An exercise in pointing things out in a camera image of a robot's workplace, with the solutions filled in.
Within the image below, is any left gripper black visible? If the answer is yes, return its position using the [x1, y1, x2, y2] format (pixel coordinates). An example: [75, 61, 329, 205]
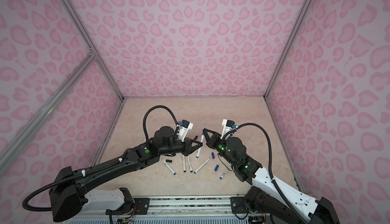
[160, 136, 203, 157]

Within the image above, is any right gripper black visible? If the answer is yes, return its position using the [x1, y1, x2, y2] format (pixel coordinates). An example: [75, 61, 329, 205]
[201, 129, 239, 167]

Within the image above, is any white marker pen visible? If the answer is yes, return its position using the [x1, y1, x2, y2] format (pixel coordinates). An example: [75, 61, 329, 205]
[196, 136, 204, 158]

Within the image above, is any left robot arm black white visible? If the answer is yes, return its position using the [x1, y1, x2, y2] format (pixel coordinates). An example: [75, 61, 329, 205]
[49, 126, 203, 223]

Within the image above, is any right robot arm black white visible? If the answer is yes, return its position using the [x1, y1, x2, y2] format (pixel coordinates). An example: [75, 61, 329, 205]
[203, 128, 340, 224]

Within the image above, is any white marker centre right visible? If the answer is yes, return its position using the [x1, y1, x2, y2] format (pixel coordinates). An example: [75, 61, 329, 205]
[186, 156, 193, 173]

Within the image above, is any white marker blue tip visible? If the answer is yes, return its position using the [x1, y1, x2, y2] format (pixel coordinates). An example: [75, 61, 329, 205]
[194, 158, 210, 174]

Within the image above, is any white marker centre left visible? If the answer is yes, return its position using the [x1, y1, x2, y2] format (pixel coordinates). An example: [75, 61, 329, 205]
[182, 155, 186, 173]

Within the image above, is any white marker blue end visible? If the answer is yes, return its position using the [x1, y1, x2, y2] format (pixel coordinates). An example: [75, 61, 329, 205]
[162, 160, 176, 175]

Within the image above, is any white marker far right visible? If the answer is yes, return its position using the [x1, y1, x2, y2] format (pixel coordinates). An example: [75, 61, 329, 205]
[219, 165, 233, 179]

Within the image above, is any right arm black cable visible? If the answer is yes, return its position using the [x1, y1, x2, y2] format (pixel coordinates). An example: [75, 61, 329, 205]
[234, 122, 308, 224]

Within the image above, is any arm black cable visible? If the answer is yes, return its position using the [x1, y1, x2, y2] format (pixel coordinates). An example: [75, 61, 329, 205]
[22, 105, 179, 212]
[234, 122, 308, 224]

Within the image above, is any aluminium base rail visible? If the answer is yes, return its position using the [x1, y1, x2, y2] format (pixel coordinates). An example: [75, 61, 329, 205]
[56, 194, 324, 224]

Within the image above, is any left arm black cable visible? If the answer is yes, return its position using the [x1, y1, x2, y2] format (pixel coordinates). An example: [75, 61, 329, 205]
[22, 105, 179, 212]

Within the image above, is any aluminium frame strut diagonal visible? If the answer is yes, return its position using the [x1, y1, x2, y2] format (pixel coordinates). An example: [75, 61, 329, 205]
[1, 52, 95, 176]

